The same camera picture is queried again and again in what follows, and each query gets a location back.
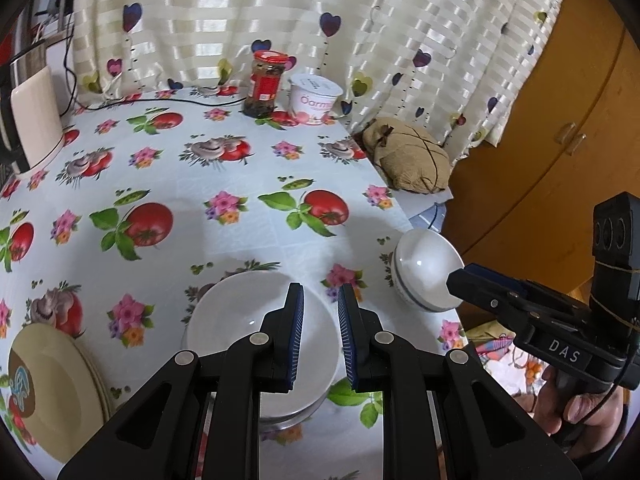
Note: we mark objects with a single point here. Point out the blue striped white cloth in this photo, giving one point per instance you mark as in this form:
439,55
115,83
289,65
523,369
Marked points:
430,217

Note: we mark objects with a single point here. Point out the white bowl with blue stripes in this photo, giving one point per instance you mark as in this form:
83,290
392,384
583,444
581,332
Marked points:
425,260

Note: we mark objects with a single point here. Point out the wooden cabinet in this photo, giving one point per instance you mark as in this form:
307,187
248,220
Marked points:
550,85

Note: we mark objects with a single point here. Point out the glass jar with red lid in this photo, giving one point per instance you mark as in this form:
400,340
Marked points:
265,90

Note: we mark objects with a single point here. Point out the large white bowl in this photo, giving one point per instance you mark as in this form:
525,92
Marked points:
235,310
295,419

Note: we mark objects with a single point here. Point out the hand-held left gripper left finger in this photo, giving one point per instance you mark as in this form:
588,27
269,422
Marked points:
295,335

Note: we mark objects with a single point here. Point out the white yogurt tub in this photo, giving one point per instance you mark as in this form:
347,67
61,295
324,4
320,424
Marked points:
315,102

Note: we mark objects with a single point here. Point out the person's right hand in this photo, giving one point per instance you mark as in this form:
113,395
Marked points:
582,407

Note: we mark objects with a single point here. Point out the beige plate with brown patch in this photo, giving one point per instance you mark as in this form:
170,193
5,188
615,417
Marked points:
55,390

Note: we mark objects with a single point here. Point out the wooden cabinet knob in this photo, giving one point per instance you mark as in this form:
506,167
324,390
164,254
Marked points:
566,132
578,143

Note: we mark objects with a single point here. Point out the tied burlap sack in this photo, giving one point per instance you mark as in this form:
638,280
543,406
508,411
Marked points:
410,160

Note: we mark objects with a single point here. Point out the cream curtain with hearts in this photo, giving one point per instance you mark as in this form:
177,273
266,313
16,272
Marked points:
225,10

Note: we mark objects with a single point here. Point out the white electric kettle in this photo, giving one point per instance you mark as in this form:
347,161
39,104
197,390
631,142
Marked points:
35,115

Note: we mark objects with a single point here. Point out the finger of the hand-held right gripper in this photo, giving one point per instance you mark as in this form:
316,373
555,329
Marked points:
500,276
485,295

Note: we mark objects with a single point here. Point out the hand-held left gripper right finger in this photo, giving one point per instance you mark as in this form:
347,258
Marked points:
346,335

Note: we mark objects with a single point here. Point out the vegetable print tablecloth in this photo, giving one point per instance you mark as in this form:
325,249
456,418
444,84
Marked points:
225,170

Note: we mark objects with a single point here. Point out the colourful patterned cloth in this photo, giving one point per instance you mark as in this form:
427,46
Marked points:
500,347

